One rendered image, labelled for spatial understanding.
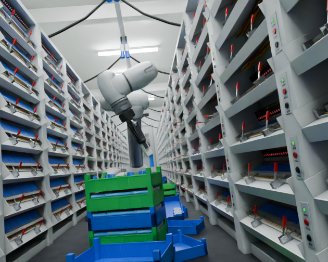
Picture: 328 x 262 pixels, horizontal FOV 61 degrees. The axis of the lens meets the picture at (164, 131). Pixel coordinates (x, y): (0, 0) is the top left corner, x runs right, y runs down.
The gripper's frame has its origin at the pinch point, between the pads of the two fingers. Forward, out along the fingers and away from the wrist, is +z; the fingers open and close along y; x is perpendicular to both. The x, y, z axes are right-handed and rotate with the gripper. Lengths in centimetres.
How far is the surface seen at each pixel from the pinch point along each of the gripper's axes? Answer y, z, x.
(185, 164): -202, 51, 86
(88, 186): 2.0, 1.2, -31.1
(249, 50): 41, -14, 45
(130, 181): 11.6, 7.8, -15.9
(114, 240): 7.0, 25.7, -33.0
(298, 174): 63, 26, 19
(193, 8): -62, -75, 108
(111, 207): 6.8, 13.2, -27.6
